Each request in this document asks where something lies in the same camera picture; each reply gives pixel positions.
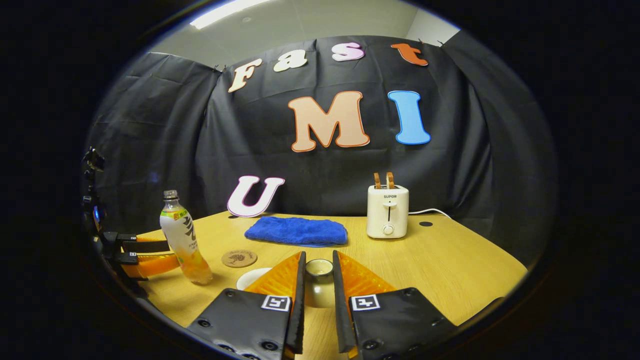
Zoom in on black backdrop cloth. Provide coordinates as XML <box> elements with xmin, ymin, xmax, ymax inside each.
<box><xmin>82</xmin><ymin>30</ymin><xmax>558</xmax><ymax>267</ymax></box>

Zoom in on white teacup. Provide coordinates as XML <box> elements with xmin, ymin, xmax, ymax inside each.
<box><xmin>236</xmin><ymin>267</ymin><xmax>273</xmax><ymax>291</ymax></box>

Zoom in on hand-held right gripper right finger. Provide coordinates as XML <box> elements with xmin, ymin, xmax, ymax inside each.
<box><xmin>332</xmin><ymin>250</ymin><xmax>459</xmax><ymax>360</ymax></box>

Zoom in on ceiling light panel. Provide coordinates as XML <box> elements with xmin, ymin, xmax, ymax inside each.
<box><xmin>190</xmin><ymin>0</ymin><xmax>273</xmax><ymax>30</ymax></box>

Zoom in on white teacup lid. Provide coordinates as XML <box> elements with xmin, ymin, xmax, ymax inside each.
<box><xmin>304</xmin><ymin>258</ymin><xmax>336</xmax><ymax>309</ymax></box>

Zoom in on round cork coaster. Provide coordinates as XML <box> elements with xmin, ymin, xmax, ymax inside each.
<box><xmin>221</xmin><ymin>249</ymin><xmax>258</xmax><ymax>269</ymax></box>

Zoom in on white power cable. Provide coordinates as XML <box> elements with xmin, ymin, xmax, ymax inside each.
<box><xmin>408</xmin><ymin>208</ymin><xmax>452</xmax><ymax>220</ymax></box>

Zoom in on labelled plastic water bottle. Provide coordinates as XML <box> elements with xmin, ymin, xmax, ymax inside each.
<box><xmin>159</xmin><ymin>189</ymin><xmax>214</xmax><ymax>286</ymax></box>

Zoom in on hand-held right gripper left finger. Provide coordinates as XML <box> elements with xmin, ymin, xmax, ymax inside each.
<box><xmin>186</xmin><ymin>251</ymin><xmax>307</xmax><ymax>360</ymax></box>

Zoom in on white toaster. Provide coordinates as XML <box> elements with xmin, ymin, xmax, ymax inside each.
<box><xmin>366</xmin><ymin>184</ymin><xmax>410</xmax><ymax>240</ymax></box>

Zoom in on folded blue towel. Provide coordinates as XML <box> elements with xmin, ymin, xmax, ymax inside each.
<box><xmin>244</xmin><ymin>216</ymin><xmax>349</xmax><ymax>248</ymax></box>

